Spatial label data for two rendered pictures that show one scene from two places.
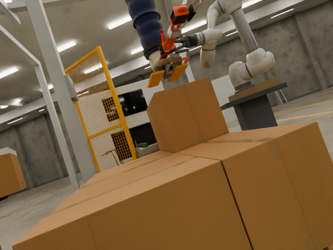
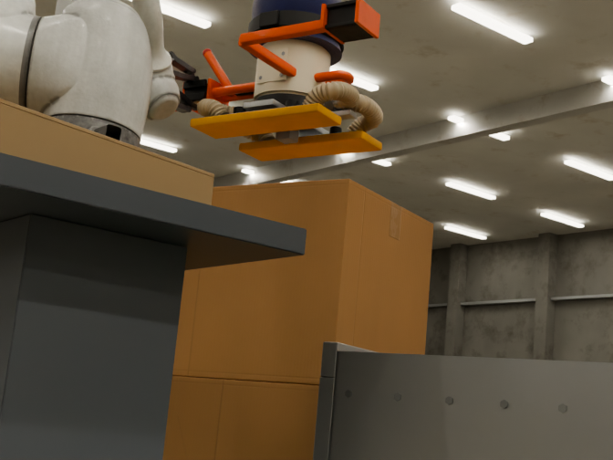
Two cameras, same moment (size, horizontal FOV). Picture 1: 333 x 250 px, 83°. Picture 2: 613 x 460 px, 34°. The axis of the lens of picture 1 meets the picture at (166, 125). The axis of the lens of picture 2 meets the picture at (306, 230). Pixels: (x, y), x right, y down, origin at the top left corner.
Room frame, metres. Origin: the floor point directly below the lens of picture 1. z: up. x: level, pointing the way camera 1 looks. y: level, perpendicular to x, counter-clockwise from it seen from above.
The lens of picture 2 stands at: (3.12, -1.64, 0.46)
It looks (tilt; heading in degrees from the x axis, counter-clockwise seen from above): 11 degrees up; 135
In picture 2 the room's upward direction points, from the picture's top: 5 degrees clockwise
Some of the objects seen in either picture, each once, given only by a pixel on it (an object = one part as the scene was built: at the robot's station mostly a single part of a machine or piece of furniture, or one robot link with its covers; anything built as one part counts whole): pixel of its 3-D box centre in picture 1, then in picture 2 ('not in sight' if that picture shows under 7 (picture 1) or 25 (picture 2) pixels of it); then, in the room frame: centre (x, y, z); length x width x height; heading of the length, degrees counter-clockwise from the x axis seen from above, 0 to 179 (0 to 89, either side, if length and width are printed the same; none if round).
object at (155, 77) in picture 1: (154, 78); (309, 141); (1.52, -0.03, 1.13); 0.34 x 0.10 x 0.05; 12
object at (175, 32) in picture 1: (174, 31); not in sight; (1.08, -0.22, 1.22); 0.07 x 0.07 x 0.04; 12
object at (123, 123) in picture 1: (102, 127); not in sight; (2.72, 0.87, 1.05); 0.87 x 0.10 x 2.10; 64
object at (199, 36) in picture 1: (197, 39); not in sight; (1.33, -0.41, 1.23); 0.09 x 0.06 x 0.09; 12
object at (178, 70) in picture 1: (176, 72); (264, 115); (1.56, -0.22, 1.13); 0.34 x 0.10 x 0.05; 12
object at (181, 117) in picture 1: (180, 119); (267, 295); (1.53, -0.12, 0.74); 0.60 x 0.40 x 0.40; 12
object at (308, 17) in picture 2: (157, 49); (295, 37); (1.54, -0.13, 1.35); 0.23 x 0.23 x 0.04
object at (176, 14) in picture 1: (178, 15); not in sight; (0.95, -0.24, 1.23); 0.08 x 0.07 x 0.05; 12
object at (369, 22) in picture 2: not in sight; (350, 21); (1.89, -0.32, 1.24); 0.09 x 0.08 x 0.05; 102
